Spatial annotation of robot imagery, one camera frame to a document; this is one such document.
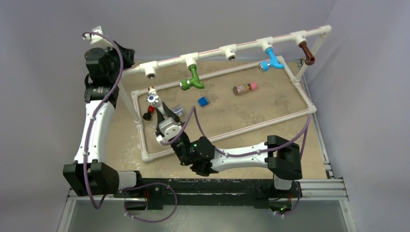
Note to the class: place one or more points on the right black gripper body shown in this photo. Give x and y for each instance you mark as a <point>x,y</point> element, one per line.
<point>180,123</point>

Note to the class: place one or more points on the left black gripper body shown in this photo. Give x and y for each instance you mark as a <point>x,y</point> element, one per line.
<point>114,57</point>

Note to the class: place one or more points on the white water faucet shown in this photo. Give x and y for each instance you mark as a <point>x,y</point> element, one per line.
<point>153,97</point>

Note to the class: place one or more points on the white pvc pipe frame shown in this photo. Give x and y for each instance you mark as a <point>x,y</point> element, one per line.
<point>313,37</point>

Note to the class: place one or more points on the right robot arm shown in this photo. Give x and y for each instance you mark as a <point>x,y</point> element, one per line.
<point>282,157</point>

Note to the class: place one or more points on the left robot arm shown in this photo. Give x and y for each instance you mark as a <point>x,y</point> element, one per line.
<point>89,173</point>

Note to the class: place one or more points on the green water faucet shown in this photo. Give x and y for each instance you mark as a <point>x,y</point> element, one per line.
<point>194,81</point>

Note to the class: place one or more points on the blue water faucet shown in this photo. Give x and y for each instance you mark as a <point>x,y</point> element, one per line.
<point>272,63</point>

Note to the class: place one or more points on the brown water faucet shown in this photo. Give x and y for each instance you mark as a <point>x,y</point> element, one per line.
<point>309,57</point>

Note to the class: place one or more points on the clear plastic cup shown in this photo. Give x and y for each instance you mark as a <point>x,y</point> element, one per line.
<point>178,110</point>

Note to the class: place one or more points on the red black small object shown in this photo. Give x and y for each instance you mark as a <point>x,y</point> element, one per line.
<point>148,115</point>

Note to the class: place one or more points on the blue cube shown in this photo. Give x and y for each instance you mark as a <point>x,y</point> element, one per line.
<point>203,101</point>

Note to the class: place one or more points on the pink capped bottle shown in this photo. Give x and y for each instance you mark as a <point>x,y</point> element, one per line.
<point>240,89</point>

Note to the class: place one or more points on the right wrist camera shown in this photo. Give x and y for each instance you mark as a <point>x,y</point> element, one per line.
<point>167,130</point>

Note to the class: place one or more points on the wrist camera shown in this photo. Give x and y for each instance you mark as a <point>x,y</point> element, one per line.
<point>167,130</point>
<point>95,38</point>

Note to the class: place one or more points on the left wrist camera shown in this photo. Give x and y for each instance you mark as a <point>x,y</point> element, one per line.
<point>95,38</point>

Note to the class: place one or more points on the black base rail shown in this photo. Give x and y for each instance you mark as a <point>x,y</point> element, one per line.
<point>258,193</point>

